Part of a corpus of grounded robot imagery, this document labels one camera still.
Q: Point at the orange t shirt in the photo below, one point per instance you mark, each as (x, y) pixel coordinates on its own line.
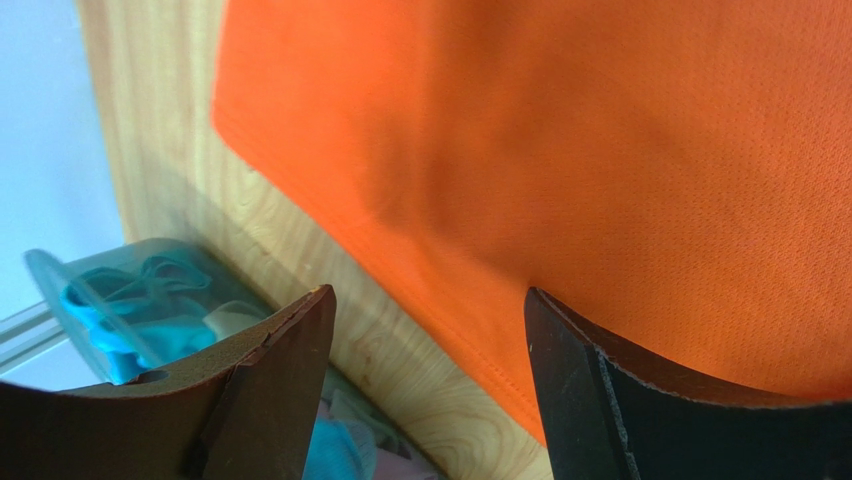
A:
(678, 172)

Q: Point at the grey plastic laundry basket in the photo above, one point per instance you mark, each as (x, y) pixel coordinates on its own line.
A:
(200, 379)

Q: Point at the aluminium frame rail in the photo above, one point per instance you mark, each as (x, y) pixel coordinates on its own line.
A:
(28, 334)

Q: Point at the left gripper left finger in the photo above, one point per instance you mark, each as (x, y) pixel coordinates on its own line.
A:
(243, 408)

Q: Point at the teal t shirt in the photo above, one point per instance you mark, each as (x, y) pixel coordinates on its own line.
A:
(170, 308)

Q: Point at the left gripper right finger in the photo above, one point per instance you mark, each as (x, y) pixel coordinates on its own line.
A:
(611, 409)

